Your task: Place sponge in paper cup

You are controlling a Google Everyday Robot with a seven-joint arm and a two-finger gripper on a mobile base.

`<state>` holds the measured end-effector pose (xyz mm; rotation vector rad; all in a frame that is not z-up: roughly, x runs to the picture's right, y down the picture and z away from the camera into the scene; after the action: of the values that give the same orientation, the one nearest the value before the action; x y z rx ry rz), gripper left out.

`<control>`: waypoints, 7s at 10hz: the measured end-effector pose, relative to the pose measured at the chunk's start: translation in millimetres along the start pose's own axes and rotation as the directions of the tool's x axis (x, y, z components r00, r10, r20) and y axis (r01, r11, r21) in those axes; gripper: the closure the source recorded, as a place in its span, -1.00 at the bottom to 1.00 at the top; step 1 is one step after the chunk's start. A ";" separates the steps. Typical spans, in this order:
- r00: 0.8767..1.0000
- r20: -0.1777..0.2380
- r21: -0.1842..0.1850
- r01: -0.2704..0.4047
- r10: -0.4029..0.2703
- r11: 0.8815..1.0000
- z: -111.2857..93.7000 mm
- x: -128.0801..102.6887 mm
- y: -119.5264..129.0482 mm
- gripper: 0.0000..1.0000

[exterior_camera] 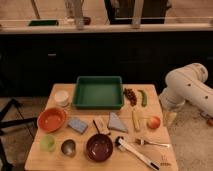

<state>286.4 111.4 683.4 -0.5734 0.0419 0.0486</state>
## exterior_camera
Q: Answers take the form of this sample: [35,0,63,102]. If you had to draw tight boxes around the blue sponge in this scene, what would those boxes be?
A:
[68,118,88,134]

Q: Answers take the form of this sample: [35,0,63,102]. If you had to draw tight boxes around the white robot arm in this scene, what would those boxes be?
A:
[159,63,213,117]

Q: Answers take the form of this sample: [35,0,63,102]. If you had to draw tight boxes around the white paper cup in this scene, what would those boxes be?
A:
[54,90,69,107]

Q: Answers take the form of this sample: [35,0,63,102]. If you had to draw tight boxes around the metal cup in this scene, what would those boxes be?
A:
[61,139,76,157]

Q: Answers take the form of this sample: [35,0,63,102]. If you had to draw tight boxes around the green plastic cup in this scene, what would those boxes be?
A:
[40,134,55,152]

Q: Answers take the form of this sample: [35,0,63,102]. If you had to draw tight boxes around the green plastic tray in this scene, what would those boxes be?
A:
[72,76,124,110]

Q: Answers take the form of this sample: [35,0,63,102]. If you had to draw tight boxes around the dark red grapes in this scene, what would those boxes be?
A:
[124,88,137,106]

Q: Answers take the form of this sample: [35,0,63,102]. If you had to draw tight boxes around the grey triangular cloth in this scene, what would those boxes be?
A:
[108,112,128,133]

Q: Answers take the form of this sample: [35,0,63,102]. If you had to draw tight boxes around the red yellow apple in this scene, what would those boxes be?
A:
[147,116,161,129]

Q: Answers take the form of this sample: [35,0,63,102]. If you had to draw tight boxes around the white dish brush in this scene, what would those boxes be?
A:
[115,136,160,171]

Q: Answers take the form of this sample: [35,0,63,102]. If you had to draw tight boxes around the dark purple bowl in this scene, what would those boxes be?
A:
[86,134,113,162]

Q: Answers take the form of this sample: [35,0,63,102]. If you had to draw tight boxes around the silver fork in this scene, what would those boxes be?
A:
[135,138,170,148]

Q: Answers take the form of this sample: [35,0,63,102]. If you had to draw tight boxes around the orange bowl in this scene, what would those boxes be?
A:
[37,107,66,133]

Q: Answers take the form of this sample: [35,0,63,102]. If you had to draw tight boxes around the dark counter cabinet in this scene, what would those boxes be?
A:
[0,26,213,97]

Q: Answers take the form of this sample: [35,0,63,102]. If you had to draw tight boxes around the dark green flat object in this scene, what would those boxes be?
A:
[28,20,59,26]

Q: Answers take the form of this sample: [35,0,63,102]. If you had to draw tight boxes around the black tripod stand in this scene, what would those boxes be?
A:
[0,99,37,171]

